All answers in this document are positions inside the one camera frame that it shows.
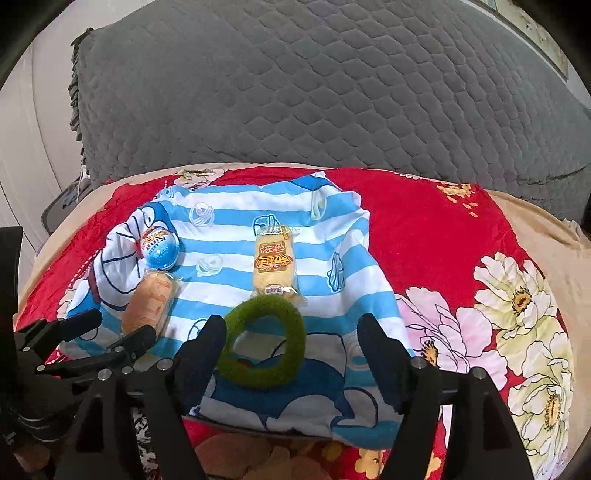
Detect grey plastic container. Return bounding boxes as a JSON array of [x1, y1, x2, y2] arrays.
[[41, 182, 93, 232]]

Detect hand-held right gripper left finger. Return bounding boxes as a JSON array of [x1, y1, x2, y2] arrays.
[[53, 315, 228, 480]]

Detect patterned wall panel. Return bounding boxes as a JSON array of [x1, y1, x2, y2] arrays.
[[480, 0, 571, 84]]

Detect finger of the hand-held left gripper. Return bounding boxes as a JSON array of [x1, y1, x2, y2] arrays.
[[36, 325, 158, 385], [13, 309, 103, 366]]

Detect green fuzzy ring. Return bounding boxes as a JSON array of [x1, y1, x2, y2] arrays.
[[217, 296, 307, 387]]

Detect blue and red toy egg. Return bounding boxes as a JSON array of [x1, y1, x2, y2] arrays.
[[139, 224, 178, 271]]

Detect blue striped cartoon cloth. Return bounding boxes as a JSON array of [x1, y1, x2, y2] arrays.
[[58, 170, 416, 450]]

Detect white wardrobe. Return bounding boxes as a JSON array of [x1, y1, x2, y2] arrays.
[[0, 46, 88, 227]]

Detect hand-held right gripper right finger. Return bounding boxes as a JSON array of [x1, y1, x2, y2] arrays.
[[357, 313, 532, 480]]

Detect orange bread packet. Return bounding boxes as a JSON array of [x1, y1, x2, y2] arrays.
[[121, 270, 180, 337]]

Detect red floral blanket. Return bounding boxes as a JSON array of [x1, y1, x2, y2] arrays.
[[14, 164, 583, 480]]

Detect yellow snack cake packet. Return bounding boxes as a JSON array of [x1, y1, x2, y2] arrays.
[[252, 224, 308, 308]]

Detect grey quilted cushion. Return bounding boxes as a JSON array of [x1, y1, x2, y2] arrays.
[[68, 0, 591, 222]]

